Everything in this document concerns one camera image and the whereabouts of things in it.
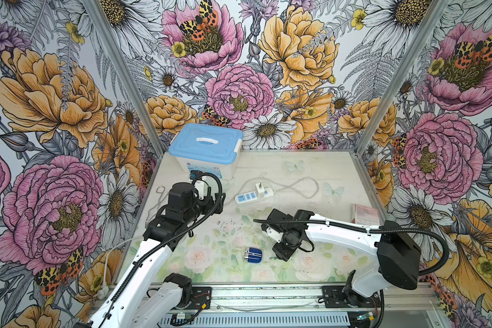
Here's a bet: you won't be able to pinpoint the white charger adapter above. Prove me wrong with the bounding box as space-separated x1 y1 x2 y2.
256 183 267 198

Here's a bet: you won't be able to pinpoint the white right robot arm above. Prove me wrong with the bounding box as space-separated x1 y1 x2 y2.
257 209 421 308

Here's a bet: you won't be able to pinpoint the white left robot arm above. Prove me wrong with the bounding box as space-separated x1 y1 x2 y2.
76 182 226 327

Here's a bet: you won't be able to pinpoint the blue electric shaver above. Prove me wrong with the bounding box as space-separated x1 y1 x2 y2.
244 247 263 264

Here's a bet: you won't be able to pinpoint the white power strip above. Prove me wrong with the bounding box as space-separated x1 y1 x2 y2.
235 188 275 206

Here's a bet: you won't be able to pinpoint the floral table mat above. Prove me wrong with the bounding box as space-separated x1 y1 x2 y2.
153 206 368 284

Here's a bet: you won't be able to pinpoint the metal scissor tongs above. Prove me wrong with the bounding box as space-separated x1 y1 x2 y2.
144 186 168 228

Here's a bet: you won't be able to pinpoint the blue lid storage box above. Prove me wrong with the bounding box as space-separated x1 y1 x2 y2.
168 123 243 180

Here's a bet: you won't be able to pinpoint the pink packet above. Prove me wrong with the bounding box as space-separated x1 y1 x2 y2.
351 204 381 226

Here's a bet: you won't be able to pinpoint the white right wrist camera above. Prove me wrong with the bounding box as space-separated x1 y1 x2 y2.
265 226 283 243

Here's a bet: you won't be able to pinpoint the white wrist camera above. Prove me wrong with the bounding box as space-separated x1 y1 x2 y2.
265 226 283 243
189 170 211 202

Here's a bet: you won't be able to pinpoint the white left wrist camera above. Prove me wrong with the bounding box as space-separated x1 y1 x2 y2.
189 170 211 202

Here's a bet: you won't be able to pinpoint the white power strip cable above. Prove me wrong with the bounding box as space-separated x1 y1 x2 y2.
225 175 321 202

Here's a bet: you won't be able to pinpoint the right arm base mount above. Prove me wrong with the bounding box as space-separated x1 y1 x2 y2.
319 285 381 308

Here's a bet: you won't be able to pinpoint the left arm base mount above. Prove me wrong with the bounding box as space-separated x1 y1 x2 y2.
173 286 213 311

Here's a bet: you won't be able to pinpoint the aluminium front rail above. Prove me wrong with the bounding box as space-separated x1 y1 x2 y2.
85 282 440 314

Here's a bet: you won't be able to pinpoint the aluminium left corner post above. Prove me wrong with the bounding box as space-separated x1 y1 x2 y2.
84 1 164 159

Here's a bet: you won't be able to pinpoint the aluminium corner post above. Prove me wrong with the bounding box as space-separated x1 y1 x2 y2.
354 0 449 155
84 1 164 159

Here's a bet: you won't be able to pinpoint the aluminium right corner post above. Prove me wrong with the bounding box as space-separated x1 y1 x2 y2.
354 0 449 155

